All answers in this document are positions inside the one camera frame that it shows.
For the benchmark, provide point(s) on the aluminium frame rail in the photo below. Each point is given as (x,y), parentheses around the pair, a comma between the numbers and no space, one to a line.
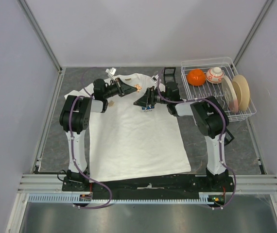
(242,184)

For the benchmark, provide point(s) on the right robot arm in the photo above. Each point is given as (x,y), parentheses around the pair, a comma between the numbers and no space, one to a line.
(210,119)

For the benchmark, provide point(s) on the white t-shirt with flower print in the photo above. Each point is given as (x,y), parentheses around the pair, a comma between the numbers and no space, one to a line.
(128,141)

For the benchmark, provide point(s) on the light blue cable duct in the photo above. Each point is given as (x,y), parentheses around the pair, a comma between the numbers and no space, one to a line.
(87,199)

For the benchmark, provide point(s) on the beige plate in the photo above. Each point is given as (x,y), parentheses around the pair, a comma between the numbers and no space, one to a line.
(242,91)

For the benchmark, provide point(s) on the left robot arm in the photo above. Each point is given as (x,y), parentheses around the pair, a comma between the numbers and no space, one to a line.
(75,116)

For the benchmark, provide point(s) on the black square box far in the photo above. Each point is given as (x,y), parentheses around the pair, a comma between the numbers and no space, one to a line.
(169,74)

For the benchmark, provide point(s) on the white wire dish rack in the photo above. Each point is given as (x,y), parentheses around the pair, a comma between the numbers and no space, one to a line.
(209,89)

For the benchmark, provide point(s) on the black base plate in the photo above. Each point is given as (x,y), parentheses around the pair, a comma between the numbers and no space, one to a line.
(158,189)

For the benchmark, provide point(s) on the white bowl orange circles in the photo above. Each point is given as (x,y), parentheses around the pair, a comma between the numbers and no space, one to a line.
(215,75)

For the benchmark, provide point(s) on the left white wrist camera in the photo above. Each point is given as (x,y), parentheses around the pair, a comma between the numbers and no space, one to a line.
(111,73)

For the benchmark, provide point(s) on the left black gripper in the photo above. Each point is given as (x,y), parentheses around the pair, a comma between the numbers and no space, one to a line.
(123,89)

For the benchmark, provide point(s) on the small beige brooch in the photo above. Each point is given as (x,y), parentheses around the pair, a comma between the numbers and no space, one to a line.
(111,103)

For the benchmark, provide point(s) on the white plate pink rim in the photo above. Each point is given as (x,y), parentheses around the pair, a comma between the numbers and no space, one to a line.
(229,94)

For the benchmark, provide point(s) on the red orange brooch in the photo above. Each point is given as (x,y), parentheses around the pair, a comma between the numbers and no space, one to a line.
(138,87)

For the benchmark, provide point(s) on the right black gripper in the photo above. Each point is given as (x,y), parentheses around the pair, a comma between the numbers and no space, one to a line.
(148,98)

